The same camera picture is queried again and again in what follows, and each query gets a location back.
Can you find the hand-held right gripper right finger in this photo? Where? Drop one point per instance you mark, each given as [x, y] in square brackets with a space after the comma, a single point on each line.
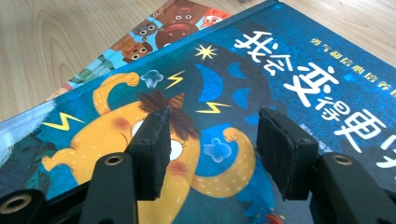
[286, 155]

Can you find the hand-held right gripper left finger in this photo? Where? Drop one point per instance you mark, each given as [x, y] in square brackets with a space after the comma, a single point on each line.
[151, 155]

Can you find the light blue animal picture book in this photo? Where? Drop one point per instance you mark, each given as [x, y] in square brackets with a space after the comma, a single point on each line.
[174, 28]

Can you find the dark blue picture book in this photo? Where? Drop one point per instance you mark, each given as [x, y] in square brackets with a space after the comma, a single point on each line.
[218, 77]

